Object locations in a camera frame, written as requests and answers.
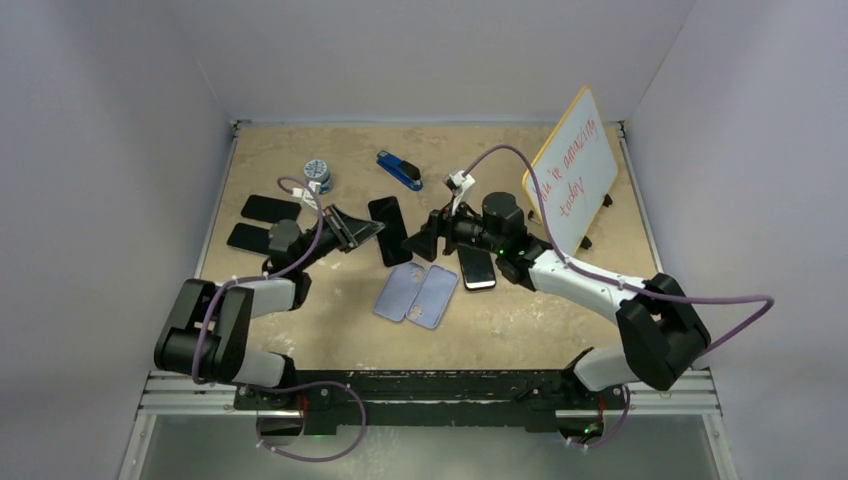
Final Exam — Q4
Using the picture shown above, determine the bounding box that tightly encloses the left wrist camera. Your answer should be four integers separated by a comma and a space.
291, 181, 322, 211

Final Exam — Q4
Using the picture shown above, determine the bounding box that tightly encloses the yellow framed whiteboard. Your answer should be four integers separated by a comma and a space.
522, 85, 619, 255

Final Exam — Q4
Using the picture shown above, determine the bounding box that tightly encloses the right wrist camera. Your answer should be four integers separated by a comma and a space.
444, 169, 476, 215

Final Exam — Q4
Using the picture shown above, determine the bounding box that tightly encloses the blue stapler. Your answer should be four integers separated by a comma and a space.
376, 150, 423, 191

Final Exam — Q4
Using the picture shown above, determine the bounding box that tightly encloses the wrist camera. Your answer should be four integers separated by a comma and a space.
291, 181, 322, 211
444, 169, 476, 215

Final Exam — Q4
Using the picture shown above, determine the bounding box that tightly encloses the phone in clear case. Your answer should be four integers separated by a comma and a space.
457, 246, 497, 292

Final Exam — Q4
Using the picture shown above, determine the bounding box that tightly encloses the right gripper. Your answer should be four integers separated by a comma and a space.
403, 195, 504, 263

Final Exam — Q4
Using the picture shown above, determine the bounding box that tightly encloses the lilac phone case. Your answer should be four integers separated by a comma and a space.
372, 262, 426, 322
405, 265, 459, 330

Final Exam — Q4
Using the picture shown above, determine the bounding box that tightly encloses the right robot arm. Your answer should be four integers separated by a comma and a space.
402, 192, 711, 407

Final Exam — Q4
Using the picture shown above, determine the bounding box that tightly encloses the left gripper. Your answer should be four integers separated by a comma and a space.
295, 205, 383, 272

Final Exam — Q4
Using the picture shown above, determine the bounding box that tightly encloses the blue white jar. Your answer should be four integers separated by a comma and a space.
303, 159, 333, 195

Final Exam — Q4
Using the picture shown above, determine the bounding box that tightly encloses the black phone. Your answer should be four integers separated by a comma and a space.
240, 194, 302, 224
226, 223, 270, 256

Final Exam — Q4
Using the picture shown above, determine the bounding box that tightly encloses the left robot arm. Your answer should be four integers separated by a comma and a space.
153, 205, 385, 409

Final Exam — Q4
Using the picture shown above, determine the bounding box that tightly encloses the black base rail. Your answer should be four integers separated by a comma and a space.
234, 369, 625, 436

